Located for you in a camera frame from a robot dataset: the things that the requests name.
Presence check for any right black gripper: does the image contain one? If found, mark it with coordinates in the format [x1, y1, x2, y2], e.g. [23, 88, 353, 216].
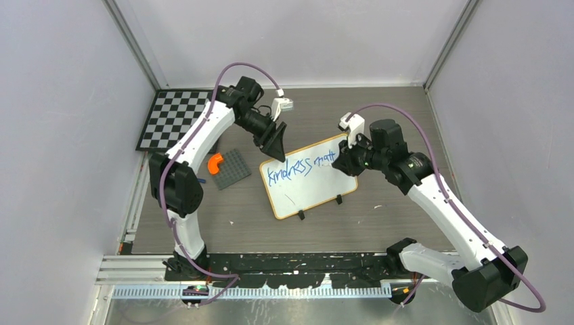
[334, 132, 388, 176]

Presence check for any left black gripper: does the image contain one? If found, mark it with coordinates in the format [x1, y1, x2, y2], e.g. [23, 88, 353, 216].
[236, 110, 286, 162]

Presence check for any yellow framed whiteboard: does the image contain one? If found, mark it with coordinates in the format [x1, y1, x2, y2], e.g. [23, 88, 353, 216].
[259, 133, 358, 220]

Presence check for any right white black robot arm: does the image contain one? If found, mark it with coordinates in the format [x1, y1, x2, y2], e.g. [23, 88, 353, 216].
[332, 114, 528, 312]

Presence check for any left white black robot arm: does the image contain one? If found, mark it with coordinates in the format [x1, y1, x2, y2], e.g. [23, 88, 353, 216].
[149, 77, 293, 280]

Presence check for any grey studded baseplate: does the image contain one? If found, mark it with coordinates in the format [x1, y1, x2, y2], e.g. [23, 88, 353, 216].
[213, 149, 252, 190]

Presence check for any orange curved block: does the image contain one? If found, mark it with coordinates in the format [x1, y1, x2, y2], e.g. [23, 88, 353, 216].
[207, 153, 225, 175]

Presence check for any black white checkerboard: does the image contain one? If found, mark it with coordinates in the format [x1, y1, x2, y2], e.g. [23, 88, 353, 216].
[135, 89, 211, 152]

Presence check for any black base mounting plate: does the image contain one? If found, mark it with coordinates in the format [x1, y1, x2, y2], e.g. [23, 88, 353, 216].
[164, 252, 431, 290]

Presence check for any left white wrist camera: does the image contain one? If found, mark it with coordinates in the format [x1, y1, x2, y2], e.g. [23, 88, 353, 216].
[271, 88, 294, 121]

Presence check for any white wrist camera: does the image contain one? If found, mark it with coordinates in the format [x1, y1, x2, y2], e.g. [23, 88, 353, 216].
[338, 112, 365, 149]
[271, 88, 294, 121]

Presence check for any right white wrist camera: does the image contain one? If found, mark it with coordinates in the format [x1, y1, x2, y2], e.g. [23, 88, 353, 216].
[338, 112, 365, 149]

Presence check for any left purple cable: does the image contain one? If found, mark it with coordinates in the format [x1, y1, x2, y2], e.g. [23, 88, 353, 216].
[159, 62, 286, 306]

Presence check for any purple cable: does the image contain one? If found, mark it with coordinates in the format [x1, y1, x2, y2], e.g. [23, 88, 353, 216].
[343, 103, 547, 313]
[159, 62, 286, 306]

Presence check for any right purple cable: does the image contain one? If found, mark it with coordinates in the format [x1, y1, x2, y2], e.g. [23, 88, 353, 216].
[343, 103, 547, 313]

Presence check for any aluminium frame rail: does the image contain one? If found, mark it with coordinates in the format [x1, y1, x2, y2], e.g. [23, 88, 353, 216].
[96, 253, 419, 301]

